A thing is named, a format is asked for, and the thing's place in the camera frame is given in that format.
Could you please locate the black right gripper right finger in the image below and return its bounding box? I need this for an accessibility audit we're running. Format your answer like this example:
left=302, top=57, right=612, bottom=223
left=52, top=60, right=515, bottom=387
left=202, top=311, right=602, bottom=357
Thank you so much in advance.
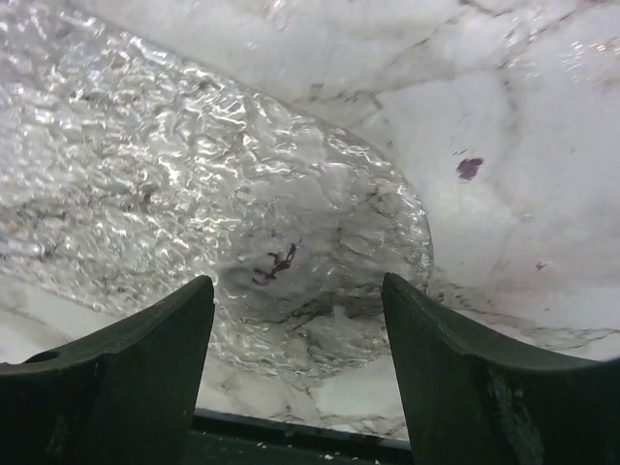
left=382, top=273, right=619, bottom=464

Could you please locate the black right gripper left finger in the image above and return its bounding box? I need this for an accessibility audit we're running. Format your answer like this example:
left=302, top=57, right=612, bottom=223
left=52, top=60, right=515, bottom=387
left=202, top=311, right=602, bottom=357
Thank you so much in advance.
left=1, top=276, right=214, bottom=464

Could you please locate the clear textured glass tray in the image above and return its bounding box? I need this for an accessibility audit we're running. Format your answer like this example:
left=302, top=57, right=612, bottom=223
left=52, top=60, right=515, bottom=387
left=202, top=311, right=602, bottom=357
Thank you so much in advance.
left=1, top=1, right=433, bottom=377

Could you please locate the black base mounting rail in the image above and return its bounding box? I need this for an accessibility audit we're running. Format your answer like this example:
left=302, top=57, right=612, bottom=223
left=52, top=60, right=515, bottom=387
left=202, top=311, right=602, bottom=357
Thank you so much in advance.
left=183, top=409, right=414, bottom=465

